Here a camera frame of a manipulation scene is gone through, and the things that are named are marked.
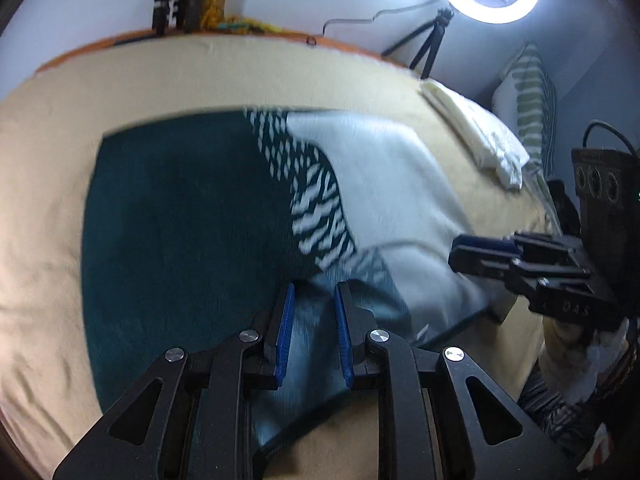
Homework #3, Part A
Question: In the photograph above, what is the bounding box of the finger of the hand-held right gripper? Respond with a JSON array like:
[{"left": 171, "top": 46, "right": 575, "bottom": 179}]
[
  {"left": 457, "top": 232, "right": 583, "bottom": 267},
  {"left": 447, "top": 251, "right": 593, "bottom": 295}
]

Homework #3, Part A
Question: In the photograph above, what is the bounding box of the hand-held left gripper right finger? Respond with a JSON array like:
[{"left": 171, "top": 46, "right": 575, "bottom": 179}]
[{"left": 334, "top": 280, "right": 576, "bottom": 480}]

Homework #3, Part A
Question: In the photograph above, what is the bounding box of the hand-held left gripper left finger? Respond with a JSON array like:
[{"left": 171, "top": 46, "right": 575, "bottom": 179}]
[{"left": 52, "top": 282, "right": 297, "bottom": 480}]

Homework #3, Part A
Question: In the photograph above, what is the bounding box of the green and white printed t-shirt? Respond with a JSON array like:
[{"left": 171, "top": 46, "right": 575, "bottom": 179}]
[{"left": 81, "top": 105, "right": 518, "bottom": 461}]

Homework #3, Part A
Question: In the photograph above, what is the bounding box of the person's right forearm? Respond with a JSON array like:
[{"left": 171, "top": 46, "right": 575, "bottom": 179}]
[{"left": 517, "top": 350, "right": 640, "bottom": 461}]

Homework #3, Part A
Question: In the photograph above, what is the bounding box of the person's right hand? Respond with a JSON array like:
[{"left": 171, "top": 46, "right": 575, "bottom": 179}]
[{"left": 542, "top": 317, "right": 631, "bottom": 401}]

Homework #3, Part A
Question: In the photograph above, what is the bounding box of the folded white garment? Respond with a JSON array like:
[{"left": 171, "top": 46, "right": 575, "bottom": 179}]
[{"left": 419, "top": 79, "right": 531, "bottom": 191}]

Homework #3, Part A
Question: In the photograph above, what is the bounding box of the green striped pillow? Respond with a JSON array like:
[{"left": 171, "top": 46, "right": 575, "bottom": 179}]
[{"left": 491, "top": 42, "right": 558, "bottom": 181}]

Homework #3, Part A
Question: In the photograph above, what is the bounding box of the small black tripod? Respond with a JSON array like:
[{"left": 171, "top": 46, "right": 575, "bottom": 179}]
[{"left": 381, "top": 7, "right": 453, "bottom": 80}]

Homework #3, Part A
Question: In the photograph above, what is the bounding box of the tan blanket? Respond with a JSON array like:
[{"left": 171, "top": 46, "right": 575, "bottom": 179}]
[{"left": 0, "top": 32, "right": 556, "bottom": 480}]

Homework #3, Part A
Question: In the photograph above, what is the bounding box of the folded silver black tripod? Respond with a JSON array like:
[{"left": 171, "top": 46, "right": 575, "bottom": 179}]
[{"left": 151, "top": 0, "right": 206, "bottom": 36}]

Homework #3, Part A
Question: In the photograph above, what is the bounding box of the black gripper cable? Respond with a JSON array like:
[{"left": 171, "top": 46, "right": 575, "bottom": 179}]
[{"left": 582, "top": 120, "right": 640, "bottom": 158}]

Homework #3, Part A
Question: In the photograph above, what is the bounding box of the black ring light cable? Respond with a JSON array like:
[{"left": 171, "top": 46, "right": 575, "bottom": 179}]
[{"left": 321, "top": 0, "right": 441, "bottom": 36}]

